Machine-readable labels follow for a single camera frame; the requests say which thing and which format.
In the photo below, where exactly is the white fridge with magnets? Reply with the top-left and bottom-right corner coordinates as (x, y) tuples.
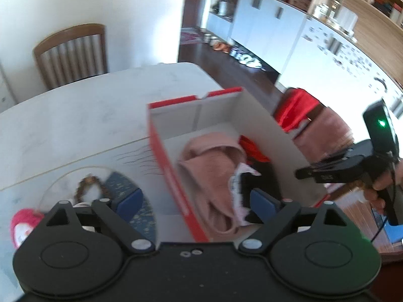
(280, 16), (403, 117)

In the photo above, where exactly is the row of sneakers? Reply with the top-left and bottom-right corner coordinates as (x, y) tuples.
(230, 47), (263, 69)

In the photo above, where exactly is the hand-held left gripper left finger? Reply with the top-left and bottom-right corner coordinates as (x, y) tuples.
(33, 188), (155, 254)

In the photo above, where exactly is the person's right hand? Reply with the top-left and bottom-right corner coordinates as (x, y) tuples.
(362, 160), (403, 216)

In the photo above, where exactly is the metal pot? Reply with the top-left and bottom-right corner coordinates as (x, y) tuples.
(217, 1), (235, 16)

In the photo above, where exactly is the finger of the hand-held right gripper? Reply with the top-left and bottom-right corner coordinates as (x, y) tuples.
(295, 160), (369, 183)
(310, 141), (375, 170)

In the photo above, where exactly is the red cardboard shoe box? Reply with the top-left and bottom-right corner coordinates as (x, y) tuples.
(146, 87), (328, 243)

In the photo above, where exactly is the white wall cabinet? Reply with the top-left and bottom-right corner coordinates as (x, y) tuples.
(206, 0), (403, 79)

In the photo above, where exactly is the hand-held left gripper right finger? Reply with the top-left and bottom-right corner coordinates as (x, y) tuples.
(239, 188), (362, 254)

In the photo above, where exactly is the red knit scarf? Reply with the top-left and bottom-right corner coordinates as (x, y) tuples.
(238, 135), (271, 164)

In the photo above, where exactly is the black knit glove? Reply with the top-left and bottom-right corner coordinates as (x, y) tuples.
(241, 162), (284, 224)

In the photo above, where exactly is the pink fabric garment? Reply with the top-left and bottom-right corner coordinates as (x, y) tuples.
(176, 134), (249, 235)

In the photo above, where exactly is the red cloth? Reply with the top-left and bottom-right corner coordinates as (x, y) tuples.
(272, 87), (325, 133)

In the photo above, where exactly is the printed table mat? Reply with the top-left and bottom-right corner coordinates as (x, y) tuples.
(0, 138), (158, 243)

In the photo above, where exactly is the red patterned rug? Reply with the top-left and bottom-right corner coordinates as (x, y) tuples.
(180, 28), (202, 45)

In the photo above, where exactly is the red and white soft toy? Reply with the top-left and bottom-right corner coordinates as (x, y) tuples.
(9, 208), (46, 249)

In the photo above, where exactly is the brown slatted wooden chair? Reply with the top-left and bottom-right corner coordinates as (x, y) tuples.
(33, 23), (109, 90)

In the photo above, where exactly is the wooden chair with black seat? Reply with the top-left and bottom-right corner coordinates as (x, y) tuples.
(272, 87), (355, 170)

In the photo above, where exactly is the white pink patterned cloth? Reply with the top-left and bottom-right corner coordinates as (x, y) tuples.
(228, 163), (262, 227)

